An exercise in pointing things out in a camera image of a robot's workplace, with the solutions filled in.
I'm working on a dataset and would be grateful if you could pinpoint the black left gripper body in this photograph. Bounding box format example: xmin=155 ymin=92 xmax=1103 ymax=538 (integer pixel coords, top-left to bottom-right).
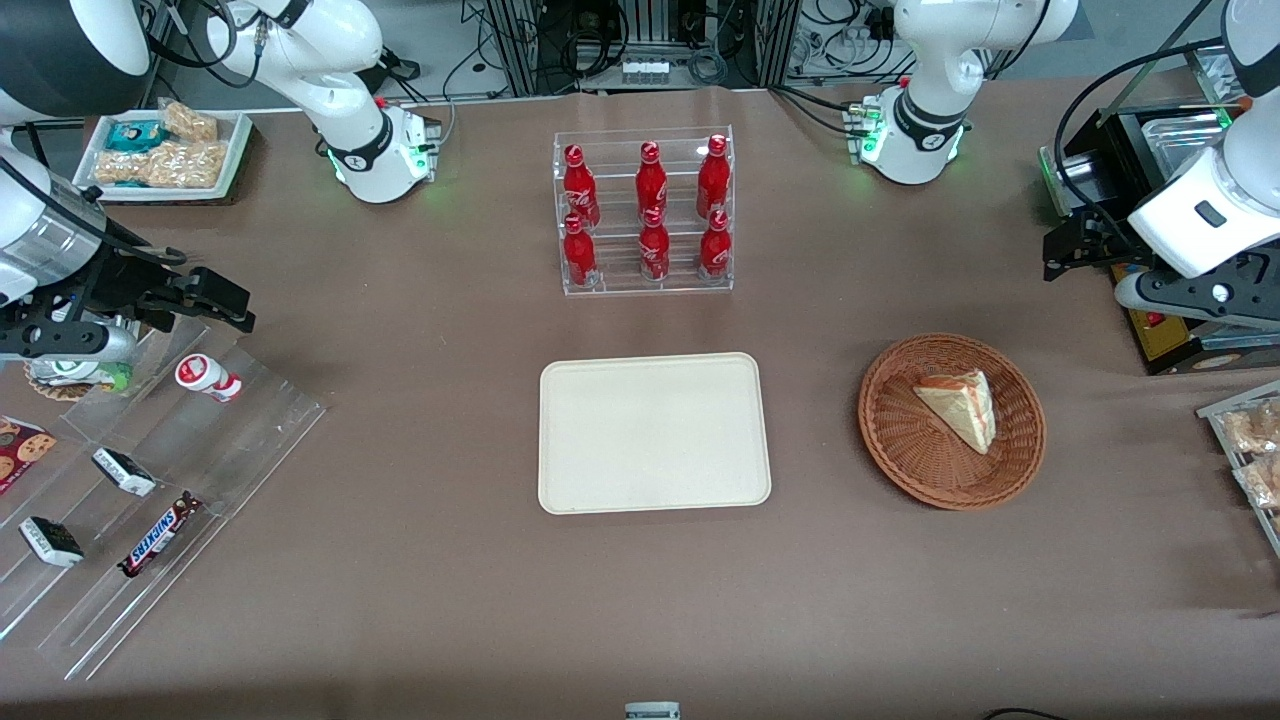
xmin=1078 ymin=205 xmax=1163 ymax=285

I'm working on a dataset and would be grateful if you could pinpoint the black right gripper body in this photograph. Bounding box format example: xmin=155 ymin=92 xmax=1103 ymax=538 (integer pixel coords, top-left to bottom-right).
xmin=93 ymin=244 xmax=204 ymax=333

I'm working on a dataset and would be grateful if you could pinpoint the triangle sandwich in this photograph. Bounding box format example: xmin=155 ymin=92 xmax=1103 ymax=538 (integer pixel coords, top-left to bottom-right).
xmin=912 ymin=369 xmax=997 ymax=456

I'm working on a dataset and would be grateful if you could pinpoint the white snack tray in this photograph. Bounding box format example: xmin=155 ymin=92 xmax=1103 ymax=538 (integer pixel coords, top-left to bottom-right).
xmin=72 ymin=107 xmax=254 ymax=205

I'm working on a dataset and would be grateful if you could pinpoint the grey bread tray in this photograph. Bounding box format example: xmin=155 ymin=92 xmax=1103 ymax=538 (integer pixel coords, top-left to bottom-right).
xmin=1196 ymin=379 xmax=1280 ymax=557

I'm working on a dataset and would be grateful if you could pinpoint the brown wicker basket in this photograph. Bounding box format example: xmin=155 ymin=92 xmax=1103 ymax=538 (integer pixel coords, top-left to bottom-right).
xmin=858 ymin=333 xmax=1048 ymax=512

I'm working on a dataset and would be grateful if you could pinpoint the cream plastic tray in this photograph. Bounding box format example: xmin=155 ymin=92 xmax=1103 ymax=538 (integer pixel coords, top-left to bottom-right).
xmin=538 ymin=352 xmax=773 ymax=516

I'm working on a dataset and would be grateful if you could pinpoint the white red yogurt bottle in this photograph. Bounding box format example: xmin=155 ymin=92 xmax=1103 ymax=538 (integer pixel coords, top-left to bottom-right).
xmin=174 ymin=352 xmax=244 ymax=404

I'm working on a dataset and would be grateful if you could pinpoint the green white round container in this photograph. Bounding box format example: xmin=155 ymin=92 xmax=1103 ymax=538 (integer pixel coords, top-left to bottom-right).
xmin=24 ymin=352 xmax=137 ymax=403

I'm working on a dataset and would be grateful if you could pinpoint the black food warmer machine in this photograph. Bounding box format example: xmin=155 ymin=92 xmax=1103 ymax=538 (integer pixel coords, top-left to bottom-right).
xmin=1038 ymin=44 xmax=1280 ymax=377

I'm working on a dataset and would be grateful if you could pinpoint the large rice cracker bag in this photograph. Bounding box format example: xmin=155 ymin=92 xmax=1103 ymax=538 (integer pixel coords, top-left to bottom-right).
xmin=94 ymin=140 xmax=230 ymax=190

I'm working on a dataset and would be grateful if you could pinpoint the steel warmer pan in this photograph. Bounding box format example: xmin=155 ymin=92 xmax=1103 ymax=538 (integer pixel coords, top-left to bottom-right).
xmin=1142 ymin=110 xmax=1241 ymax=186

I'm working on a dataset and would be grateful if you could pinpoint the clear acrylic tiered stand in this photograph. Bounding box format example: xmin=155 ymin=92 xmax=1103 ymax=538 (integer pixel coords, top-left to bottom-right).
xmin=0 ymin=318 xmax=330 ymax=683

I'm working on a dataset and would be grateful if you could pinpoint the teal snack packet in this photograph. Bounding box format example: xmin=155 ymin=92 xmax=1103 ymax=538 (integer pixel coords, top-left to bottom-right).
xmin=104 ymin=119 xmax=167 ymax=154

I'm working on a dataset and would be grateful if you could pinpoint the small rice cracker bag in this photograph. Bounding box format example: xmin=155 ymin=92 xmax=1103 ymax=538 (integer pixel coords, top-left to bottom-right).
xmin=158 ymin=99 xmax=220 ymax=144

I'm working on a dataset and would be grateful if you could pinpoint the black white snack bar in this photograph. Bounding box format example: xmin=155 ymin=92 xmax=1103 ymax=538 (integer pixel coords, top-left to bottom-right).
xmin=91 ymin=446 xmax=159 ymax=499
xmin=18 ymin=515 xmax=86 ymax=570

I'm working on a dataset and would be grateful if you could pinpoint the cookie package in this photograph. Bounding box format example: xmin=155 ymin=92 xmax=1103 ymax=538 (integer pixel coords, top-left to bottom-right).
xmin=0 ymin=414 xmax=59 ymax=497

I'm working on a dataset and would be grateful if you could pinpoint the snickers chocolate bar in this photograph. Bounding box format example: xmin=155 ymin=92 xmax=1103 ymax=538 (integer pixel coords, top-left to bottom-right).
xmin=117 ymin=490 xmax=205 ymax=580

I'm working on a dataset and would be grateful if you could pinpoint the wrapped bread pack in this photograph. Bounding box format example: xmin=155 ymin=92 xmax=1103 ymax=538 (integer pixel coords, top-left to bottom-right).
xmin=1234 ymin=455 xmax=1280 ymax=508
xmin=1221 ymin=399 xmax=1280 ymax=457

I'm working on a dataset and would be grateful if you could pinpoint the red cola bottle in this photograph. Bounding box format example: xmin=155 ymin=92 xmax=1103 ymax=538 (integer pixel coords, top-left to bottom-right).
xmin=636 ymin=141 xmax=669 ymax=217
xmin=698 ymin=209 xmax=733 ymax=280
xmin=639 ymin=207 xmax=672 ymax=284
xmin=562 ymin=144 xmax=602 ymax=229
xmin=696 ymin=134 xmax=732 ymax=220
xmin=562 ymin=214 xmax=600 ymax=290

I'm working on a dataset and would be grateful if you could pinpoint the aluminium equipment rack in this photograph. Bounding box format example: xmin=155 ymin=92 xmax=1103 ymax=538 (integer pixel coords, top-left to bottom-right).
xmin=484 ymin=0 xmax=803 ymax=97

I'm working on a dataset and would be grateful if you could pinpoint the clear acrylic bottle rack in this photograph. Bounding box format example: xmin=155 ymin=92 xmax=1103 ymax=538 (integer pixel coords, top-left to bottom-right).
xmin=552 ymin=125 xmax=737 ymax=297

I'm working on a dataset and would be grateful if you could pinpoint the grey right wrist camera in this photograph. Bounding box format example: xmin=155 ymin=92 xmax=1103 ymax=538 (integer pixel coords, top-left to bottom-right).
xmin=0 ymin=318 xmax=139 ymax=364

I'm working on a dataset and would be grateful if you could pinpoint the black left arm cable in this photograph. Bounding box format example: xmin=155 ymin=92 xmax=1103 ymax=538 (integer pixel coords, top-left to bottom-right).
xmin=1053 ymin=38 xmax=1229 ymax=237

